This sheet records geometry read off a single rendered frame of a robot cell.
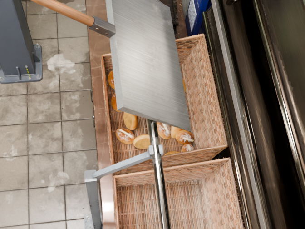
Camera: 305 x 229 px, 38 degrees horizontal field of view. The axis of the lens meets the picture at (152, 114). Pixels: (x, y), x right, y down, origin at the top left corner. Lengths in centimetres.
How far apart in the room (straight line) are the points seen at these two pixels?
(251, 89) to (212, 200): 75
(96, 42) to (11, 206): 103
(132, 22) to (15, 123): 138
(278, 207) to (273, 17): 54
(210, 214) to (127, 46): 84
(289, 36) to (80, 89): 179
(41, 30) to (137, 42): 159
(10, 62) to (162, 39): 129
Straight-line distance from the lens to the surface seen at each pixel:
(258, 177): 120
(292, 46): 129
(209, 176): 198
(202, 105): 204
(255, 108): 131
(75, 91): 286
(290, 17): 132
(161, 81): 160
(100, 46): 232
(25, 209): 263
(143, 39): 163
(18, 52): 271
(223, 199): 189
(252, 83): 135
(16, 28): 252
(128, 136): 203
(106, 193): 201
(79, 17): 141
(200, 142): 204
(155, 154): 144
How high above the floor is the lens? 253
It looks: 65 degrees down
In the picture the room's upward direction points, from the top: 11 degrees clockwise
